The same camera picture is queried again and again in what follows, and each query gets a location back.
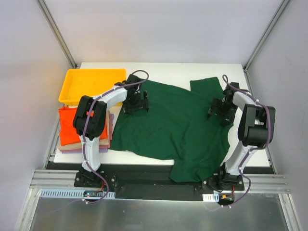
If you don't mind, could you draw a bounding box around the white slotted cable duct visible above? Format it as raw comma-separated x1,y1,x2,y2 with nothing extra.
40,189,116,200

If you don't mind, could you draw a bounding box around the beige folded t-shirt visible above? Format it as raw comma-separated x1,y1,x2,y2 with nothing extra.
58,112,110,151

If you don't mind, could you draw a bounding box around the left aluminium frame post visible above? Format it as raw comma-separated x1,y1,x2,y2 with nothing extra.
36,0,78,69

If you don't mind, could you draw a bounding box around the lilac folded t-shirt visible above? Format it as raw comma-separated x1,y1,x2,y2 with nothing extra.
61,146,108,154

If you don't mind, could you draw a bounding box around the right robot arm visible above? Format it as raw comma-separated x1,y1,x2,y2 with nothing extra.
207,82,276,190

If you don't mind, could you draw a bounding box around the green t-shirt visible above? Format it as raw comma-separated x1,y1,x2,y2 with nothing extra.
111,77,231,182

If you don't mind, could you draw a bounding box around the aluminium front rail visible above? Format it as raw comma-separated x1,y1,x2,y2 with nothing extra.
30,168,80,187

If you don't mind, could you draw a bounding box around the right aluminium frame post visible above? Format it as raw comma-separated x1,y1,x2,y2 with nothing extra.
243,0,292,73

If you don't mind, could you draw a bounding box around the pink folded t-shirt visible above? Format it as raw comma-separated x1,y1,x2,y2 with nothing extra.
99,113,114,149

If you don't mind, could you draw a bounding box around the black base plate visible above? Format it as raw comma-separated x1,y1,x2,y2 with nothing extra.
73,166,246,201

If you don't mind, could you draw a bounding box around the orange folded t-shirt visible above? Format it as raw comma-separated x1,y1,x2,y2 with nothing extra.
58,106,109,145

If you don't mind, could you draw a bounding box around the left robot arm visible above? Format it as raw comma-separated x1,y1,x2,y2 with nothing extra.
73,83,149,187

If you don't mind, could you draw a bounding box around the yellow plastic tray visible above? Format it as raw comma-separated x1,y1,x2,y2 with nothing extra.
58,69,126,106

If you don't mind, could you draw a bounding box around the aluminium frame post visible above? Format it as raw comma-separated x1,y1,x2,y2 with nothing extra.
243,0,292,73
36,0,78,69

